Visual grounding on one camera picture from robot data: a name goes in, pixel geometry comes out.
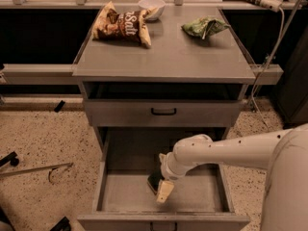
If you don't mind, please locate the metal rod on floor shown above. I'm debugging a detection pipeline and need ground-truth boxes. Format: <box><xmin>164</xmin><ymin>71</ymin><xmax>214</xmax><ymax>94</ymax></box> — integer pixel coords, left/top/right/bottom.
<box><xmin>0</xmin><ymin>163</ymin><xmax>73</xmax><ymax>178</ymax></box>

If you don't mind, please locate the grey drawer cabinet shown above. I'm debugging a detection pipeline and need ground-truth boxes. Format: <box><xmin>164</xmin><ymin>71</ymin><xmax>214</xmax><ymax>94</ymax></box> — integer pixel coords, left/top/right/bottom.
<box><xmin>72</xmin><ymin>3</ymin><xmax>257</xmax><ymax>231</ymax></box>

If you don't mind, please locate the closed grey middle drawer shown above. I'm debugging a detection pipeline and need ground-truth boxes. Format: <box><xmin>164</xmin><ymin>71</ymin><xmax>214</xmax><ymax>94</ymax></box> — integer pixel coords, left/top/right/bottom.
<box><xmin>84</xmin><ymin>100</ymin><xmax>242</xmax><ymax>127</ymax></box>

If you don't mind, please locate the white bowl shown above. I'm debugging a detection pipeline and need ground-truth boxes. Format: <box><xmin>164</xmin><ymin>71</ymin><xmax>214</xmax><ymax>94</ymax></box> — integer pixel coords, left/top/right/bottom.
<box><xmin>138</xmin><ymin>0</ymin><xmax>166</xmax><ymax>21</ymax></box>

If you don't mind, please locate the brown salt chip bag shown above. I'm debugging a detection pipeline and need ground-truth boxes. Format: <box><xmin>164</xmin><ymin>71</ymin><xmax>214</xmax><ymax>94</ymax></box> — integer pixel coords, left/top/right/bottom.
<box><xmin>91</xmin><ymin>2</ymin><xmax>158</xmax><ymax>48</ymax></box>

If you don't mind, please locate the black drawer handle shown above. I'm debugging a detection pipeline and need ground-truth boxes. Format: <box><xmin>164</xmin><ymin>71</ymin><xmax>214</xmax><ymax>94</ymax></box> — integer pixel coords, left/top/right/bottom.
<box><xmin>151</xmin><ymin>108</ymin><xmax>177</xmax><ymax>116</ymax></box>

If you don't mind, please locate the grey side rail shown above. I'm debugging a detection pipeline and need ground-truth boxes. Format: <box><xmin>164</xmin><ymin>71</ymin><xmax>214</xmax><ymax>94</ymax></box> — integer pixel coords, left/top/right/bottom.
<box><xmin>1</xmin><ymin>64</ymin><xmax>77</xmax><ymax>85</ymax></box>

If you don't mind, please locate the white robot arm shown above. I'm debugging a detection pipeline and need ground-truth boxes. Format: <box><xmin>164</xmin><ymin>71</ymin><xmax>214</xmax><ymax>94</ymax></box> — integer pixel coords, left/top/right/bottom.
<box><xmin>155</xmin><ymin>124</ymin><xmax>308</xmax><ymax>231</ymax></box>

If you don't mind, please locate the white emergency stop button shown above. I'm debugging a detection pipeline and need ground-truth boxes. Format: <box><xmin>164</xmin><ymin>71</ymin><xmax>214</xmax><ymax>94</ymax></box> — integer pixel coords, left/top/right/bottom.
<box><xmin>260</xmin><ymin>0</ymin><xmax>282</xmax><ymax>13</ymax></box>

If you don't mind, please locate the white cable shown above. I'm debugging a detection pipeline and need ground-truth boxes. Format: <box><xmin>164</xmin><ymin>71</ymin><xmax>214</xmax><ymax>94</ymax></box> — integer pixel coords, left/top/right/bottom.
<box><xmin>248</xmin><ymin>7</ymin><xmax>286</xmax><ymax>130</ymax></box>

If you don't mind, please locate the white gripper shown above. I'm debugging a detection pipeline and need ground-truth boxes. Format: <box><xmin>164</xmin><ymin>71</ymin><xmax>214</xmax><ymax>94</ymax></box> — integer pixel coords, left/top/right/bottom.
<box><xmin>156</xmin><ymin>152</ymin><xmax>185</xmax><ymax>203</ymax></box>

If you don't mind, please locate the green snack bag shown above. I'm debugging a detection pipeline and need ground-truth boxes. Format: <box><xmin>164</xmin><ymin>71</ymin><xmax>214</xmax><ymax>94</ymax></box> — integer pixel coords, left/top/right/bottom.
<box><xmin>181</xmin><ymin>16</ymin><xmax>230</xmax><ymax>39</ymax></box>

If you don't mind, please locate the green yellow sponge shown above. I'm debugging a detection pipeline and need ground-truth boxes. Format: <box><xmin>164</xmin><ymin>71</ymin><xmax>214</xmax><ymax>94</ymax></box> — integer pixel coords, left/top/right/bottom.
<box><xmin>147</xmin><ymin>170</ymin><xmax>165</xmax><ymax>194</ymax></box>

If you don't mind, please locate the open grey bottom drawer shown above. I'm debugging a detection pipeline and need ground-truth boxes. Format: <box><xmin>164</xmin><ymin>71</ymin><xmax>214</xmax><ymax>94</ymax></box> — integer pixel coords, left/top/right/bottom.
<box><xmin>78</xmin><ymin>127</ymin><xmax>250</xmax><ymax>231</ymax></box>

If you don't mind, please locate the black caster wheel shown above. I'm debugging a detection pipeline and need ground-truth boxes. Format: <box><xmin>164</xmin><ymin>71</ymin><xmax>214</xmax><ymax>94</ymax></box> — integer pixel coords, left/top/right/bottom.
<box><xmin>0</xmin><ymin>152</ymin><xmax>19</xmax><ymax>167</ymax></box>

